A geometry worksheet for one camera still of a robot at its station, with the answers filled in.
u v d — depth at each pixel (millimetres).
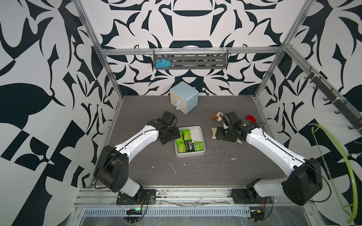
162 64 914
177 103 1050
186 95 998
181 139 920
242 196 732
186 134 941
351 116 533
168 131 595
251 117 1054
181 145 894
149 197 742
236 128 586
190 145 892
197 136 968
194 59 941
